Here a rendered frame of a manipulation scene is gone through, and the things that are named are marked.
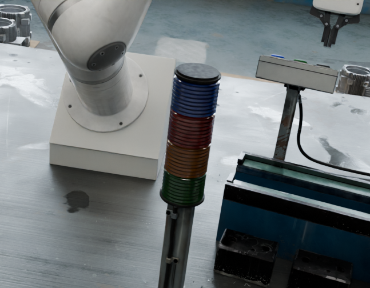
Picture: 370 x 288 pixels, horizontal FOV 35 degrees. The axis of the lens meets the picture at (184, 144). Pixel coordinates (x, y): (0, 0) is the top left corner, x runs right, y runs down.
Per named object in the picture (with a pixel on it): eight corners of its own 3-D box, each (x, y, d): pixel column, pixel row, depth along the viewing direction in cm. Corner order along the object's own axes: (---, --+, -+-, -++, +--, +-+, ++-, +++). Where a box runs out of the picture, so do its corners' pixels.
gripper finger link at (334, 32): (334, 15, 125) (327, 46, 126) (350, 18, 125) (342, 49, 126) (334, 16, 128) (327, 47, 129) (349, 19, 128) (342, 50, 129)
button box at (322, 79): (333, 94, 132) (339, 71, 131) (333, 94, 125) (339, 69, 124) (258, 78, 135) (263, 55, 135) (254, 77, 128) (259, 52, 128)
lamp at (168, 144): (212, 163, 83) (216, 135, 81) (200, 183, 78) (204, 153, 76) (171, 153, 85) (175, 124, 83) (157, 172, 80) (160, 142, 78)
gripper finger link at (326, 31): (319, 12, 126) (311, 43, 127) (334, 15, 125) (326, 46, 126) (319, 14, 129) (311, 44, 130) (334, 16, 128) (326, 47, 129)
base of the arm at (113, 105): (50, 116, 131) (28, 83, 113) (83, 43, 136) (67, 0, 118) (130, 144, 129) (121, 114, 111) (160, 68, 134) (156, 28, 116)
